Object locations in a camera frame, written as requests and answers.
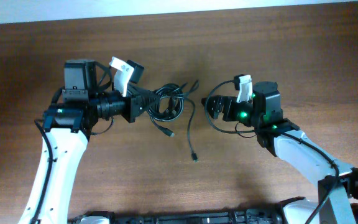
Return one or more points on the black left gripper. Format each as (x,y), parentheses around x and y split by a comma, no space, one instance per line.
(135,106)

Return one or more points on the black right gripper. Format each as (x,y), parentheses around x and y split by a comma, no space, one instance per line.
(230,101)

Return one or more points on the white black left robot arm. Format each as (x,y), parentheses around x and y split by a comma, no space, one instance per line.
(91,92)

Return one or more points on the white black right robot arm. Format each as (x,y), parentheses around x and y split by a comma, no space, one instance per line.
(258,108)

